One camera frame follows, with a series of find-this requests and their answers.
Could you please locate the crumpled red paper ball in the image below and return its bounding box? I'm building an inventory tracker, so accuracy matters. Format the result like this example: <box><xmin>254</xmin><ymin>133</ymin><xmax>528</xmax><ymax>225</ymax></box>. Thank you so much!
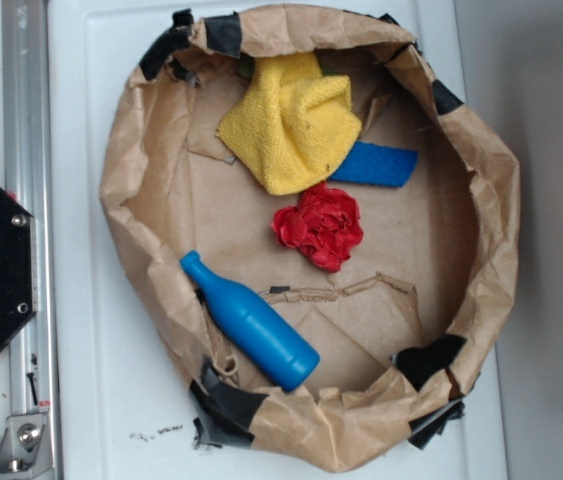
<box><xmin>271</xmin><ymin>182</ymin><xmax>364</xmax><ymax>273</ymax></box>

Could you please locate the metal corner bracket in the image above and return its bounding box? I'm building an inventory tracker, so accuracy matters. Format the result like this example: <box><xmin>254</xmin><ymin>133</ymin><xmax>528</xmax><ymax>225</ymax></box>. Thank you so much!
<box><xmin>0</xmin><ymin>413</ymin><xmax>53</xmax><ymax>479</ymax></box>

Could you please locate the aluminium extrusion rail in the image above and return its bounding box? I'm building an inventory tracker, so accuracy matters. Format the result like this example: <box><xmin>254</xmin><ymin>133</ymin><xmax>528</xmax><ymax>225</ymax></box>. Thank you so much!
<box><xmin>2</xmin><ymin>1</ymin><xmax>64</xmax><ymax>479</ymax></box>

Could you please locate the yellow microfiber cloth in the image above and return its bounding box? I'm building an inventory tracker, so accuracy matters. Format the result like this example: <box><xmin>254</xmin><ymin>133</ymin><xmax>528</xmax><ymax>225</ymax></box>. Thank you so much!
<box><xmin>217</xmin><ymin>52</ymin><xmax>362</xmax><ymax>196</ymax></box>

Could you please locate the blue foam strip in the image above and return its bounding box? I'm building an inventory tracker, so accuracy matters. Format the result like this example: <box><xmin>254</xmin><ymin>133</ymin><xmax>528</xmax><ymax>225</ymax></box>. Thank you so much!
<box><xmin>329</xmin><ymin>142</ymin><xmax>418</xmax><ymax>188</ymax></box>

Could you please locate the blue plastic bottle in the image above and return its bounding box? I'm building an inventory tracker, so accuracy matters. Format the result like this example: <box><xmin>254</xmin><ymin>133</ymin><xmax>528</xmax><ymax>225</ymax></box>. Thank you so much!
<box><xmin>180</xmin><ymin>250</ymin><xmax>320</xmax><ymax>391</ymax></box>

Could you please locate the brown paper bag bin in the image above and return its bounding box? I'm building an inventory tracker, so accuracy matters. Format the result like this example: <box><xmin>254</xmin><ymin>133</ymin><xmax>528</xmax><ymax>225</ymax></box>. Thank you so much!
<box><xmin>100</xmin><ymin>4</ymin><xmax>520</xmax><ymax>472</ymax></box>

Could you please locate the green object under cloth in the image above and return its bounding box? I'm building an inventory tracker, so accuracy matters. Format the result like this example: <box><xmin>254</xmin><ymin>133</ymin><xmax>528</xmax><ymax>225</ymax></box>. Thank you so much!
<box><xmin>238</xmin><ymin>55</ymin><xmax>255</xmax><ymax>80</ymax></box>

